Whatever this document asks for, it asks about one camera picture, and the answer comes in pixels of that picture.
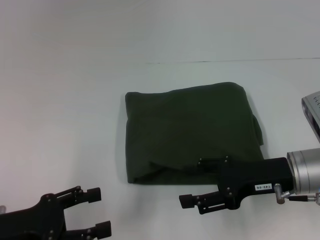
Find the dark green shirt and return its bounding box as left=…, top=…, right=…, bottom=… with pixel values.
left=124, top=81, right=267, bottom=187

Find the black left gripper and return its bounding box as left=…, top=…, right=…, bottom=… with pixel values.
left=0, top=185, right=112, bottom=240

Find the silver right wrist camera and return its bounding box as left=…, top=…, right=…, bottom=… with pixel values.
left=301, top=91, right=320, bottom=145

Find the right arm connector cable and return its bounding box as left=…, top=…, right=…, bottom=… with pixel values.
left=273, top=183, right=320, bottom=205

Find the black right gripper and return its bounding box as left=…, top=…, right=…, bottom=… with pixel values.
left=178, top=155, right=294, bottom=216

